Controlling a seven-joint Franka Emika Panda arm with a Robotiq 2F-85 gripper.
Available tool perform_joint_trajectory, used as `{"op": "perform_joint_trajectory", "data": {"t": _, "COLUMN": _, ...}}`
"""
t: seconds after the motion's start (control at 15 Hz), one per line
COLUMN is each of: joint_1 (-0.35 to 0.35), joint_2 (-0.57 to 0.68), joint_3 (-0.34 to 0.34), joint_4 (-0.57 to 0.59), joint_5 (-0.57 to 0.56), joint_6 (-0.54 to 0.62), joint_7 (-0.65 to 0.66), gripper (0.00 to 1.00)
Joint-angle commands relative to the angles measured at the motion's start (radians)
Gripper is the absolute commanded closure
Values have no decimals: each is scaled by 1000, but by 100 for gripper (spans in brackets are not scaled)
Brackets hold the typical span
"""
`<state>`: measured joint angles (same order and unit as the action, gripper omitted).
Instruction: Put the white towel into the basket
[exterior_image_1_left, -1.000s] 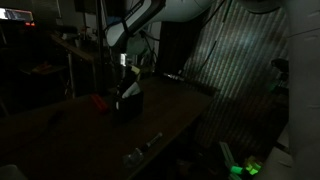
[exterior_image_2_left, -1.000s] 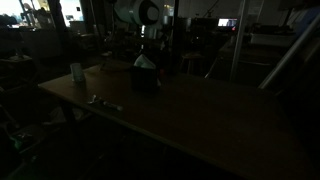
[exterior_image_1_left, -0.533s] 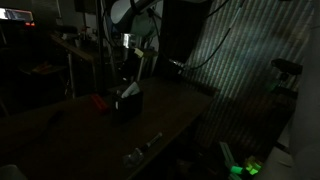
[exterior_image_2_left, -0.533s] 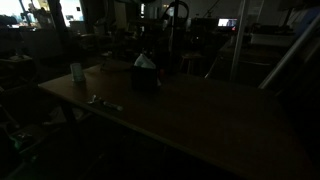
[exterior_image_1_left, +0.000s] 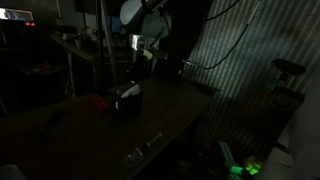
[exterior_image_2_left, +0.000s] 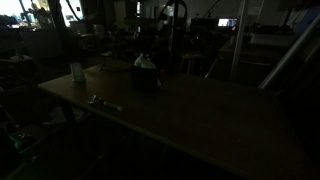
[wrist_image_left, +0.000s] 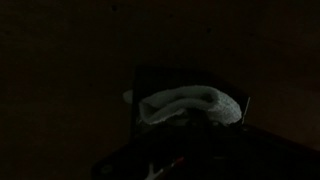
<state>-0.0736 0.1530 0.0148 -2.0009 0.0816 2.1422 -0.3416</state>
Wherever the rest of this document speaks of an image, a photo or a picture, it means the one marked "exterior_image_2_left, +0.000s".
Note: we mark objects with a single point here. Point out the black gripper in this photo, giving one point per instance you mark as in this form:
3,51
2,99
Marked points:
148,36

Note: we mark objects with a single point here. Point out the white towel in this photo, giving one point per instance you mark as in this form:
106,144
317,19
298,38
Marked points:
144,62

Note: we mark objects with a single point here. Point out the black basket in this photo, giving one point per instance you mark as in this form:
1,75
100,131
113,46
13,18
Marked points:
144,79

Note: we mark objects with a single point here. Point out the round stool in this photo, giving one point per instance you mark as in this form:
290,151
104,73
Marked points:
191,60

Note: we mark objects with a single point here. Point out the small metal object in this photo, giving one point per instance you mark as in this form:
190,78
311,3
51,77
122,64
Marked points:
112,106

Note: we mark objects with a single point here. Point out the white cup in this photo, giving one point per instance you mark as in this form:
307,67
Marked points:
77,72

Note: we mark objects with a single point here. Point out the lit computer monitor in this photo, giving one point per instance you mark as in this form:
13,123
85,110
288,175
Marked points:
227,22

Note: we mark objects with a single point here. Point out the vertical metal pole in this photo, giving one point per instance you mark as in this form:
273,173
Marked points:
238,43

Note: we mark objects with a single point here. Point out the diagonal metal pole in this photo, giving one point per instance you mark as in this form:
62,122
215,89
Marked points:
293,50

